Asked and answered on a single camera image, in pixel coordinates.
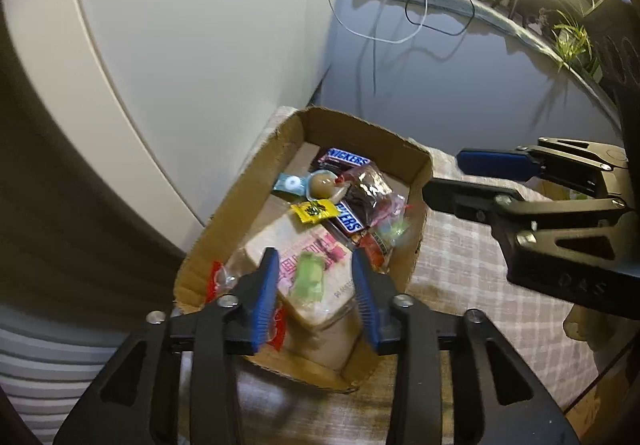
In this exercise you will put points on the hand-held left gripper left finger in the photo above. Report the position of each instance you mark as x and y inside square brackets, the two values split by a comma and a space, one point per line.
[265, 295]

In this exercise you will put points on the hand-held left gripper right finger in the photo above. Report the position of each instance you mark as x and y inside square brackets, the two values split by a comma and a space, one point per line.
[365, 305]

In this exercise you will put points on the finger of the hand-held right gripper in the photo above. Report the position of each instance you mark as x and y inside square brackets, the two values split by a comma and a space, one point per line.
[495, 165]
[465, 200]

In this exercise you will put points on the sliced bread package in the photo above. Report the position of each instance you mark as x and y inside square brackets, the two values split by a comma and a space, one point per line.
[335, 285]

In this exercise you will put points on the red-edged packet with ball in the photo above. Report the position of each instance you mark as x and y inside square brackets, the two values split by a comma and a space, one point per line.
[220, 277]

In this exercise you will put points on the green candy packet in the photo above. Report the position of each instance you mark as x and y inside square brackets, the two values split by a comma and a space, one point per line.
[309, 275]

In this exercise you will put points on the brown chocolate bar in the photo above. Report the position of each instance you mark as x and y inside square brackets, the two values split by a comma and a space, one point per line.
[350, 220]
[345, 159]

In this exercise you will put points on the yellow snack packet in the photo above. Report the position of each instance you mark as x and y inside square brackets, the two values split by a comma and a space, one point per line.
[312, 211]

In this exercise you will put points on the red-edged dried fruit packet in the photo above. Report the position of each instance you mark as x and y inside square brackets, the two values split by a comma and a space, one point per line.
[367, 190]

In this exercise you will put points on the cardboard box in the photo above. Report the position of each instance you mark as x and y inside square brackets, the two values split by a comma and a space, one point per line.
[240, 185]

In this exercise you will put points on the mint candy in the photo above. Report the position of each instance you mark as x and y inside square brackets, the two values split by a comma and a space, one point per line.
[290, 185]

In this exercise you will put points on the packaged braised egg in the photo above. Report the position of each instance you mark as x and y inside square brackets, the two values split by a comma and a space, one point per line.
[320, 185]

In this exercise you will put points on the potted spider plant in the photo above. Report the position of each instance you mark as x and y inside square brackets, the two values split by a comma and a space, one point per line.
[572, 37]

